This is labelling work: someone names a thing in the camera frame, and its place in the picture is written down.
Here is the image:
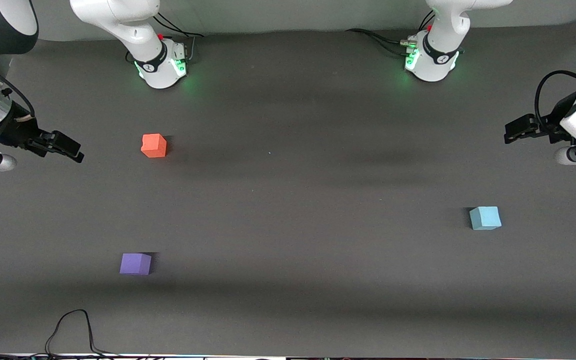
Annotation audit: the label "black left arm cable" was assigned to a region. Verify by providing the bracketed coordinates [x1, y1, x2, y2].
[534, 70, 576, 122]

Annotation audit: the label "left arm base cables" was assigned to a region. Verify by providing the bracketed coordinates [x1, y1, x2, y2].
[345, 10, 436, 58]

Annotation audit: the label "purple foam block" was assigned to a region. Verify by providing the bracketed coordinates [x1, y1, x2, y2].
[119, 253, 152, 276]

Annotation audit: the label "looped black table cable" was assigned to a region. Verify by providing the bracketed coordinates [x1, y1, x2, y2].
[45, 309, 119, 358]

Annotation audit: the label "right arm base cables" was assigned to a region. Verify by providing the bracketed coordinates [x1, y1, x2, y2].
[153, 12, 205, 63]

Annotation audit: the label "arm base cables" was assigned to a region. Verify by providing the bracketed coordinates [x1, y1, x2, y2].
[153, 12, 205, 63]
[345, 10, 436, 58]

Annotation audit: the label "light blue foam block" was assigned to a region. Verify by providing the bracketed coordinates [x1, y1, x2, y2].
[469, 206, 502, 231]

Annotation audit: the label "orange foam block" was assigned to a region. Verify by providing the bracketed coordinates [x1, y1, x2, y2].
[141, 133, 168, 159]

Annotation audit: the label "dark grey table mat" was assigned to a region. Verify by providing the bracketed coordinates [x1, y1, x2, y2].
[0, 20, 576, 358]

